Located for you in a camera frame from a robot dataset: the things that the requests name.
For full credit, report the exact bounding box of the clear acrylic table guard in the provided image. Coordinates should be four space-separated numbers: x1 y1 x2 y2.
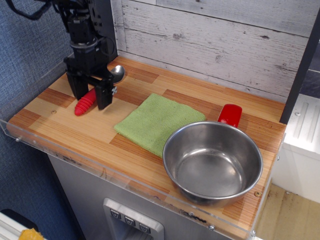
0 36 286 240

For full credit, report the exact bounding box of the silver dispenser button panel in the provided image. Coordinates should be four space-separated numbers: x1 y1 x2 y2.
103 197 165 240

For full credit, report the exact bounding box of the white ribbed side unit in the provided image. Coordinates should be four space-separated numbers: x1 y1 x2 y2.
271 94 320 203

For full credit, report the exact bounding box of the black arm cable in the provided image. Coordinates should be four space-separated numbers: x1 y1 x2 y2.
4 0 55 21

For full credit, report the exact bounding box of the dark grey post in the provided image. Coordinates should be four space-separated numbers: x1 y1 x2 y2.
279 11 320 124
100 0 118 63

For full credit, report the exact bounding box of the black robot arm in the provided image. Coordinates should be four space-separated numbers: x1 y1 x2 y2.
52 0 118 110

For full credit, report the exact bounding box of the dark grey left post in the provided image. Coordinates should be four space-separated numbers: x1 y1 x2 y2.
100 0 118 63

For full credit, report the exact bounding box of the red handled metal spoon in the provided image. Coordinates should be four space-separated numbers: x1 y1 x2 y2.
74 65 125 116

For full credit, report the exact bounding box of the grey toy fridge cabinet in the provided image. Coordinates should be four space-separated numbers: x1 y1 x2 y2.
47 153 226 240

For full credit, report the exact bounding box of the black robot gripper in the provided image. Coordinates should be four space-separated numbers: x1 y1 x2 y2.
63 46 113 110

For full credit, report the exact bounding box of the green towel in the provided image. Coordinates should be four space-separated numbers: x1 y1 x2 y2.
114 93 206 157

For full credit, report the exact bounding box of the dark grey right post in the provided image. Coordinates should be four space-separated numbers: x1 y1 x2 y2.
279 11 320 124

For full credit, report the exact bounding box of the steel pot with red handle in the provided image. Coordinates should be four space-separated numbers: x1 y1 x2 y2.
162 104 263 208

